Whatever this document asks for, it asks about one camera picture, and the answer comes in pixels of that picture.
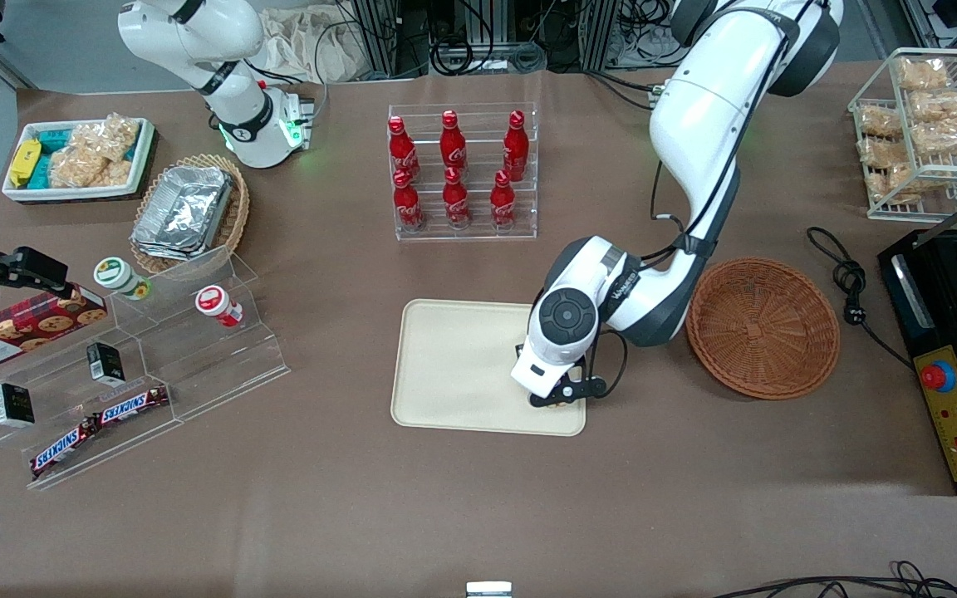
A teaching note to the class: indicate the small black box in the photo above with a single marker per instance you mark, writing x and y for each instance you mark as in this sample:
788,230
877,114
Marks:
105,363
13,404

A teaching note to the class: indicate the clear acrylic tiered stand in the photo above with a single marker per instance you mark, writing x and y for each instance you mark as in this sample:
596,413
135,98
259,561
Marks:
196,365

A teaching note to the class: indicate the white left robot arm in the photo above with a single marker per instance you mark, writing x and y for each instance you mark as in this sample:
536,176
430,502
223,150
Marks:
694,108

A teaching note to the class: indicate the black machine housing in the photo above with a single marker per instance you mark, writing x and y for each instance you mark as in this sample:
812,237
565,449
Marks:
919,332

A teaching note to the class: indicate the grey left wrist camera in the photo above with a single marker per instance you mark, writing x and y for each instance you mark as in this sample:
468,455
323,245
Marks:
588,387

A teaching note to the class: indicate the red lid yogurt cup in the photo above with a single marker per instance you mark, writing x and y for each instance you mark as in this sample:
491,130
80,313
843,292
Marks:
214,302

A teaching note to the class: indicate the stacked foil containers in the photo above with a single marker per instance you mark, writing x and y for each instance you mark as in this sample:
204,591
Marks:
184,212

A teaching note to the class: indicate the red emergency stop button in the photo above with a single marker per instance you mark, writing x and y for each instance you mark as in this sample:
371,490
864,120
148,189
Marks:
935,377

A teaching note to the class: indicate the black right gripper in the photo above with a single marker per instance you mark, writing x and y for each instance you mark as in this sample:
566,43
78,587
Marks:
7,270

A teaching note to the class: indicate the teal snack packet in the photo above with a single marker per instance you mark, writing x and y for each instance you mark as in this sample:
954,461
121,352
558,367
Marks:
41,172
53,137

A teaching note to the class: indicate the crumpled beige cloth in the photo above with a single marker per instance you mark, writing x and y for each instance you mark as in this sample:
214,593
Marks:
304,46

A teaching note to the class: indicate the snickers chocolate bar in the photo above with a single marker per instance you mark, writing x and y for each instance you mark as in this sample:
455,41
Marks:
131,405
63,447

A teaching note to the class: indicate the clear acrylic bottle rack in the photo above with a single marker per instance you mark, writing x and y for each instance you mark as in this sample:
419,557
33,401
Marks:
470,234

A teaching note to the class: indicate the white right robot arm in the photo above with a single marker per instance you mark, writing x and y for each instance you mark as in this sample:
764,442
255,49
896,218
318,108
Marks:
238,116

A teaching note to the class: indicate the green lid yogurt cup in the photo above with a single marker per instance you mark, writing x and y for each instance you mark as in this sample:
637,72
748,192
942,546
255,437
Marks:
117,275

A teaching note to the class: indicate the aluminium frame rack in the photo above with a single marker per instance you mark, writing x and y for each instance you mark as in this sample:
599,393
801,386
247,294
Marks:
387,37

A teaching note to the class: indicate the red cola bottle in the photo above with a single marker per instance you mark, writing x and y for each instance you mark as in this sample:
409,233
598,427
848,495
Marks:
400,149
455,199
502,201
452,143
407,202
515,147

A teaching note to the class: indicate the beige plastic tray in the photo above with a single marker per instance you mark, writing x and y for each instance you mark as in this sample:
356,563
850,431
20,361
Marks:
453,365

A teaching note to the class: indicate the bagged brown cracker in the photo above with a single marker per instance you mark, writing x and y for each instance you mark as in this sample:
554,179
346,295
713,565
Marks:
880,122
902,181
941,105
923,73
948,138
881,154

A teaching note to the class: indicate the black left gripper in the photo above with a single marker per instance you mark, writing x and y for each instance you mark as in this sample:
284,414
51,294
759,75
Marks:
519,349

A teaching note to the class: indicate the yellow snack packet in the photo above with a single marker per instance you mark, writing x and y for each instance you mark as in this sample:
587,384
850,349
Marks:
25,162

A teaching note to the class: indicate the round brown wicker basket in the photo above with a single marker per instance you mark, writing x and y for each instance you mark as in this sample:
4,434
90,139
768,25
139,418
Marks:
761,328

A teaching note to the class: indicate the white rectangular snack bin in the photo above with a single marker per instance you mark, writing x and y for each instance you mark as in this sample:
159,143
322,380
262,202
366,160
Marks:
71,193

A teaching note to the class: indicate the red tartan cookie box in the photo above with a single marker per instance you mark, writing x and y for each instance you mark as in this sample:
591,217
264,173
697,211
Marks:
22,332

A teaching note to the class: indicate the bagged rice cracker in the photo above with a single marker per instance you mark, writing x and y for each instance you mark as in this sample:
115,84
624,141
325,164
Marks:
117,134
80,168

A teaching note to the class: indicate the oval tan wicker basket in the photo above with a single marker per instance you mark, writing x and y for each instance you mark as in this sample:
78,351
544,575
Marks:
233,220

